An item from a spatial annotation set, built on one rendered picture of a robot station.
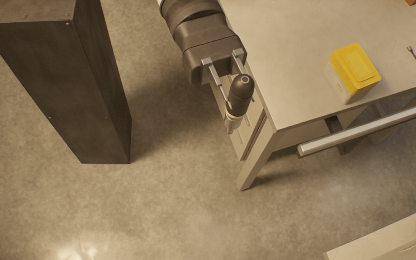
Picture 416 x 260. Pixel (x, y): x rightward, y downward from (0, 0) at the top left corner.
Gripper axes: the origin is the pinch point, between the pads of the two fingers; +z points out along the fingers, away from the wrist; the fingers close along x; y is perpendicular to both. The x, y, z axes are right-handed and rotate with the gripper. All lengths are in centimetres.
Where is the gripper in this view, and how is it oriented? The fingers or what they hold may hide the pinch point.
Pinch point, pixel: (242, 104)
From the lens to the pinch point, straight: 43.3
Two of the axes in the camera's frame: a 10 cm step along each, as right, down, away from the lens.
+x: -9.3, 3.1, -1.8
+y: -0.5, 3.9, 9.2
